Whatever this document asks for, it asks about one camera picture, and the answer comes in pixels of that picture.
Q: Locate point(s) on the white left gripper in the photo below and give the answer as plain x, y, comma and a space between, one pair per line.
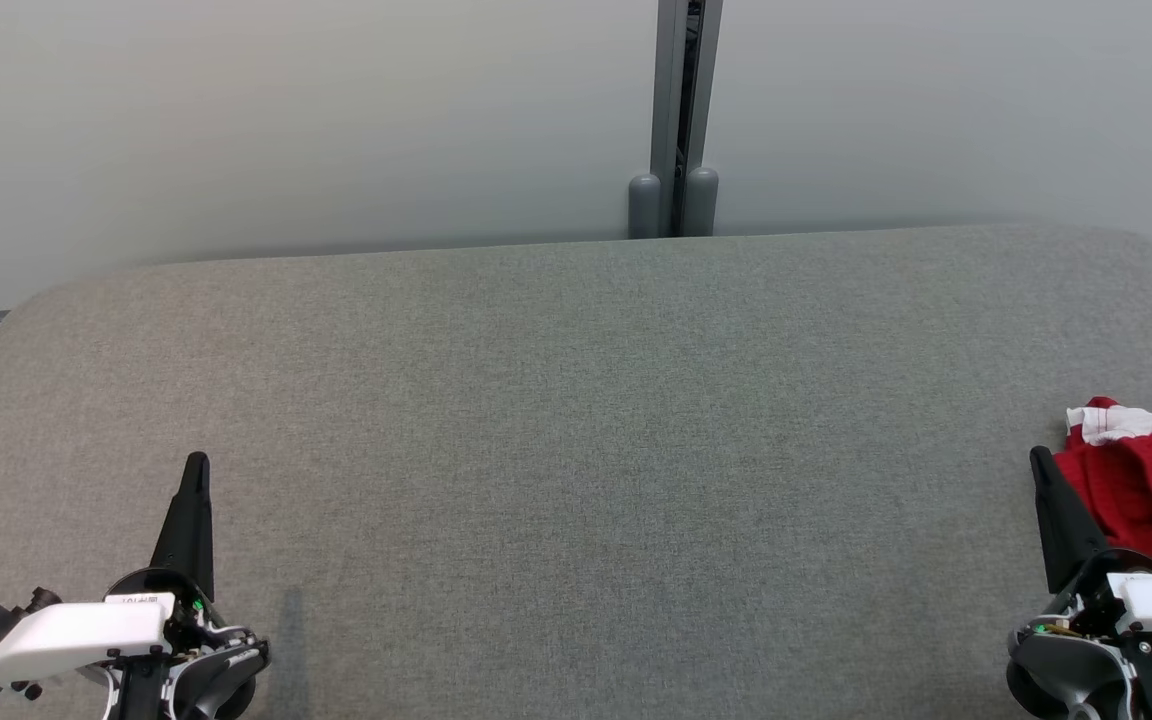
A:
76, 635

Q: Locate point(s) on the grey cylindrical post foot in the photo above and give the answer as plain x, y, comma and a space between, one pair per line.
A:
644, 205
702, 200

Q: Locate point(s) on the grey metal partition post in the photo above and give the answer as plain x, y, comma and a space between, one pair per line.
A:
686, 100

